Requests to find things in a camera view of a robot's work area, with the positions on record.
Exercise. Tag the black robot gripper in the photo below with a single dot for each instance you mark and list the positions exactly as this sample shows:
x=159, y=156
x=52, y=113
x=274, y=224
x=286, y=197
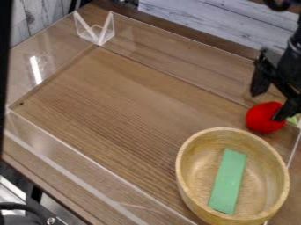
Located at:
x=280, y=70

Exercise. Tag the red plush strawberry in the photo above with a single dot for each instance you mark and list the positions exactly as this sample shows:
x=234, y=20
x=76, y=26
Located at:
x=259, y=118

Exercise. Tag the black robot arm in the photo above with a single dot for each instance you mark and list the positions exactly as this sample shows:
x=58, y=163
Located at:
x=282, y=6

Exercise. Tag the wooden bowl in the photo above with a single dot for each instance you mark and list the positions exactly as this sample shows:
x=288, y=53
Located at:
x=266, y=181

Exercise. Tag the green rectangular block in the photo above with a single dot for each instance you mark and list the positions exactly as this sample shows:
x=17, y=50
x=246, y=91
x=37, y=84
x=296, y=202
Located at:
x=224, y=195

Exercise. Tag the clear acrylic tray enclosure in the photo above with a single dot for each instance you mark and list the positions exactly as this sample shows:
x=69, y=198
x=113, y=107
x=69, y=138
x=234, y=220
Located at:
x=100, y=115

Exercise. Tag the clear acrylic corner bracket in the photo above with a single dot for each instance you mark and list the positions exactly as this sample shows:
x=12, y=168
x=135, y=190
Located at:
x=97, y=34

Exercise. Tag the black metal table frame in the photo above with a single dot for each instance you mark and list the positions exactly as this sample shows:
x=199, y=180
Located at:
x=38, y=209

